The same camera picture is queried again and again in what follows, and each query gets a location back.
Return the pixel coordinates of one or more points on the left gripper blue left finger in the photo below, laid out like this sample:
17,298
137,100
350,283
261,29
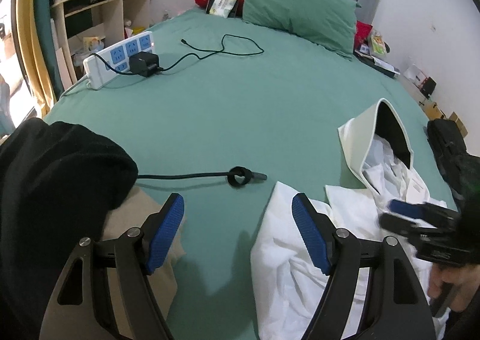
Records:
159,231

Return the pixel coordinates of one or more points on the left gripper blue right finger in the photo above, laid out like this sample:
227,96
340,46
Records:
316,230

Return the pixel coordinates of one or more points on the books and snack pile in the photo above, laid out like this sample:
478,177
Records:
373,52

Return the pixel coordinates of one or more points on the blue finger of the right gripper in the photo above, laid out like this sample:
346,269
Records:
414,211

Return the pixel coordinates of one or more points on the small black speaker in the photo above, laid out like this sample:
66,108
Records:
427,87

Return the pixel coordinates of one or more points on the white bedside cabinet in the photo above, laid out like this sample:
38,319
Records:
412,90

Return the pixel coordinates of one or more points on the black power adapter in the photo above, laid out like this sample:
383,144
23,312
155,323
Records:
144,64

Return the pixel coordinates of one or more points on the cardboard boxes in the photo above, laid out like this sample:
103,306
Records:
433,111

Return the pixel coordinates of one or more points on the black folded garment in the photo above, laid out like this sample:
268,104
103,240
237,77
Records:
58,182

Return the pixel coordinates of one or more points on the black clothes pile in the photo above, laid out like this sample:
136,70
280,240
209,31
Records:
458,168

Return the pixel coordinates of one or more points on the green bed sheet mattress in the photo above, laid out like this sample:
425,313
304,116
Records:
201,130

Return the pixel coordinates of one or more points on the white blue power strip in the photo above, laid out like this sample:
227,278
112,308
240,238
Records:
102,67

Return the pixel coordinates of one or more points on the white hooded jacket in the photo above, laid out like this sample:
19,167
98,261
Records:
305,142

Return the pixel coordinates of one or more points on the teal curtain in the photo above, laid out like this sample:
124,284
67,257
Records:
44,33

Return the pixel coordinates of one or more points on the wooden computer desk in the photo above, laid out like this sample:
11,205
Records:
111,21

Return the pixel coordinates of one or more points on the green pillow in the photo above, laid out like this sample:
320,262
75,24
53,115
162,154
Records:
328,23

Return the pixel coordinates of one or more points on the yellow curtain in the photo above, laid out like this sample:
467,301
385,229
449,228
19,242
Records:
32,56

